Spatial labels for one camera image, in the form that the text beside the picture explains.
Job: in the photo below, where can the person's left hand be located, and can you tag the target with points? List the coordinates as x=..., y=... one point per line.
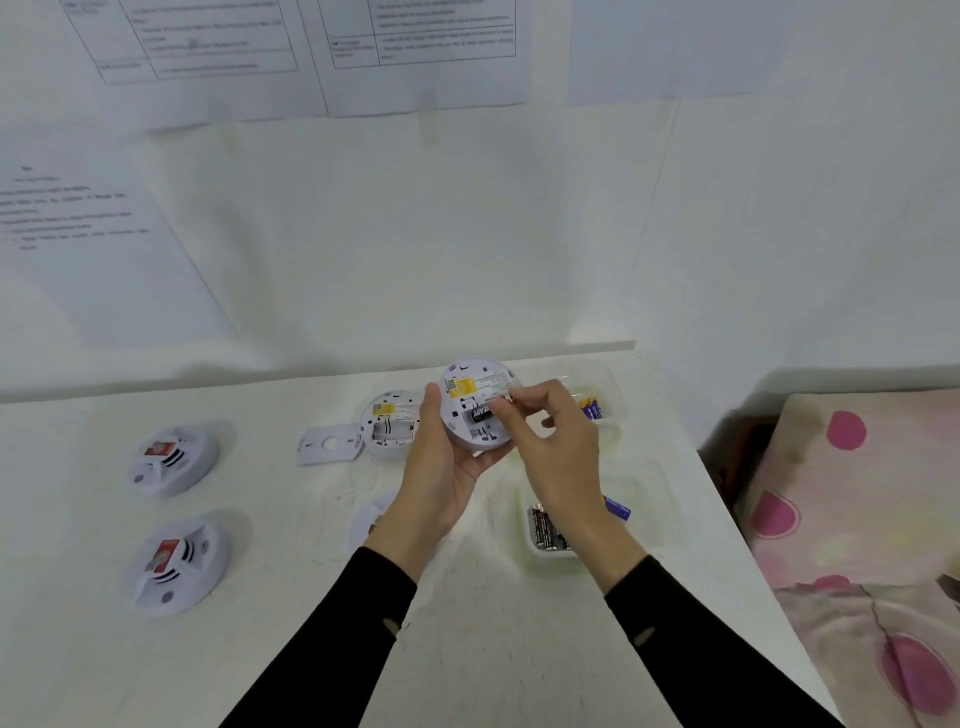
x=431, y=487

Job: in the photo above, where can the person's right hand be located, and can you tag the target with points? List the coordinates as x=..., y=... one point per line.
x=562, y=457

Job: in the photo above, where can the pile of colourful batteries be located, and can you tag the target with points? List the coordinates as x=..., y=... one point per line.
x=592, y=409

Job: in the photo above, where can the white round smoke detector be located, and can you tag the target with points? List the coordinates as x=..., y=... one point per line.
x=384, y=446
x=199, y=581
x=367, y=521
x=480, y=371
x=187, y=472

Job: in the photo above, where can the heap of dark batteries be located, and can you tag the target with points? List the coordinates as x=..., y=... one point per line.
x=546, y=531

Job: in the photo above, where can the black battery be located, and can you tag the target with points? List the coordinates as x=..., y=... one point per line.
x=480, y=412

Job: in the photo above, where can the mounting plate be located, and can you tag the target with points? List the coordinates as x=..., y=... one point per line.
x=311, y=450

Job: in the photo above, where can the person's right forearm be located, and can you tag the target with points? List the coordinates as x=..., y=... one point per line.
x=712, y=660

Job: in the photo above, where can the person's left forearm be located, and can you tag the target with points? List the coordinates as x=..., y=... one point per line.
x=322, y=660

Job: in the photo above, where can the clear plastic container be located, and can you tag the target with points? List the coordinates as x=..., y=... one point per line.
x=611, y=435
x=652, y=495

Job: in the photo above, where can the pink dotted pillow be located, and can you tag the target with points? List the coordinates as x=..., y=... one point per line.
x=862, y=487

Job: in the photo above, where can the pink dotted bedsheet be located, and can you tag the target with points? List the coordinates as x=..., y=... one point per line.
x=847, y=652

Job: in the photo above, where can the white paper with text lines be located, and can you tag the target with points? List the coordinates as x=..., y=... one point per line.
x=112, y=292

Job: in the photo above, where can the brown patterned cloth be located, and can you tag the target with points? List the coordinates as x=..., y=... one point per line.
x=952, y=589

